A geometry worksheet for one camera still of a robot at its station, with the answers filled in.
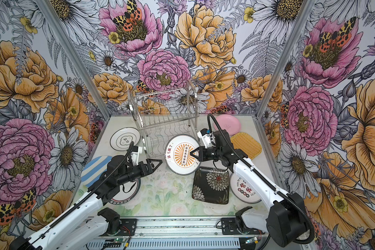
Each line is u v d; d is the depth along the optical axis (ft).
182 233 2.43
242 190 2.79
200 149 2.34
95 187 1.84
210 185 2.86
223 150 2.01
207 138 2.36
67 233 1.50
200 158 2.30
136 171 2.24
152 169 2.18
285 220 1.30
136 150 2.35
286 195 1.39
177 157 2.59
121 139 3.54
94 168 3.09
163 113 4.17
